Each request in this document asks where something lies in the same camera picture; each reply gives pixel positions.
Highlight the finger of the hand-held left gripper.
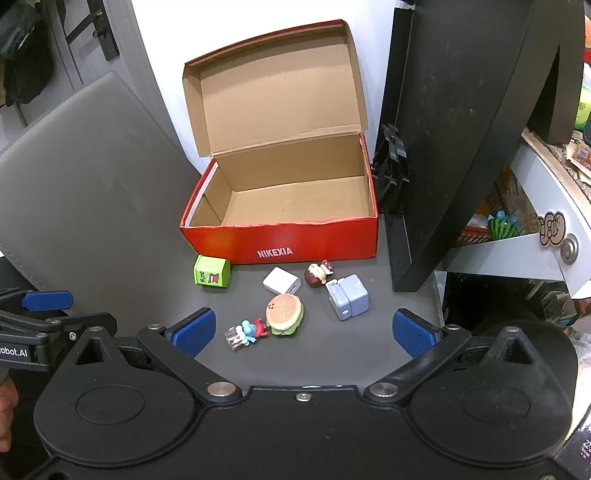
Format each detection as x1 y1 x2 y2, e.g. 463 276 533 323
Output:
0 310 117 344
0 288 74 312

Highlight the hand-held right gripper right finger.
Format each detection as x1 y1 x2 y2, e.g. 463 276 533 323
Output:
364 309 532 407

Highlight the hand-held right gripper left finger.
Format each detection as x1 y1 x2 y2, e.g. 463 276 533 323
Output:
74 308 243 407

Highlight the blue and red figure toy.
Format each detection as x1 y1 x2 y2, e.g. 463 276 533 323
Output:
225 318 270 352

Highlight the green cube toy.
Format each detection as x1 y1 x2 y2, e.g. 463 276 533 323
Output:
193 254 230 289

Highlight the pale blue block toy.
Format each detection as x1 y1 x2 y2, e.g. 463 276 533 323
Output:
325 274 370 321

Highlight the hamburger toy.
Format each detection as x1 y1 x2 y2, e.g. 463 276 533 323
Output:
264 294 304 336

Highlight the red cardboard shoe box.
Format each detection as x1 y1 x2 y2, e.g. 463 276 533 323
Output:
180 19 379 266

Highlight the person's left hand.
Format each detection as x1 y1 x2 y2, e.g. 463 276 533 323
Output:
0 381 20 455

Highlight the white charger cube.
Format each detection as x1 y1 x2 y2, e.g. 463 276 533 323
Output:
263 266 301 296

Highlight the brown-haired doll figure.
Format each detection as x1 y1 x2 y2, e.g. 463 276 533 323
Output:
304 260 334 288

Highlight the white cabinet drawer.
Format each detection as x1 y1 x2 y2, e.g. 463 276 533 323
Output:
434 129 591 297

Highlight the grey leather chair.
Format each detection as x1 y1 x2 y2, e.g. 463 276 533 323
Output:
0 71 444 388

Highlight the watermelon toy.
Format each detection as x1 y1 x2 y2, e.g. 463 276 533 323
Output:
487 211 522 241

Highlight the bear sticker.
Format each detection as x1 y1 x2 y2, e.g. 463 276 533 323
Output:
538 211 568 247

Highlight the round metal knob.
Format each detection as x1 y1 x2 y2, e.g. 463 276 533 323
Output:
560 234 580 265

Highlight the large black panel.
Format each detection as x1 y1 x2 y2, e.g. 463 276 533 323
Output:
392 0 585 294

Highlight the black hanging bag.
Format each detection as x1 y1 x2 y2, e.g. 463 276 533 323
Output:
0 0 55 108

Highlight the green bottle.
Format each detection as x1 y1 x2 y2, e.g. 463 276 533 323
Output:
574 82 591 136

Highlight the black plastic bracket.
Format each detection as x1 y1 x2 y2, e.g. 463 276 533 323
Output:
373 123 413 214

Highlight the black door handle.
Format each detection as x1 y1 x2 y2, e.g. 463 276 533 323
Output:
85 0 121 62

